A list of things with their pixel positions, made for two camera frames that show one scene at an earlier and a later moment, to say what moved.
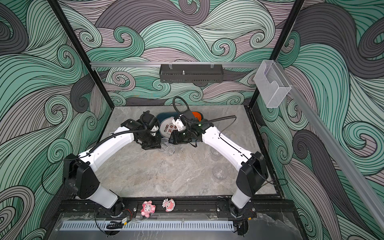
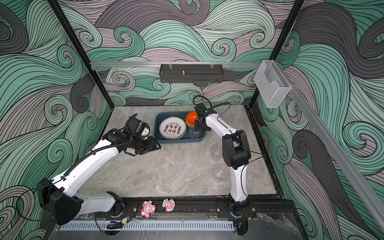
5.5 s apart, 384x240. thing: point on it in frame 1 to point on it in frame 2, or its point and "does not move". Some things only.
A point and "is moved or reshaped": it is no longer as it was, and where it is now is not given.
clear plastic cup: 215,152 does not move
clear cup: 167,147 is moved or reshaped
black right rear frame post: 282,42 does not move
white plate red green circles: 167,127 does not move
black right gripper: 177,138 to 197,128
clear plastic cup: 220,172 does not move
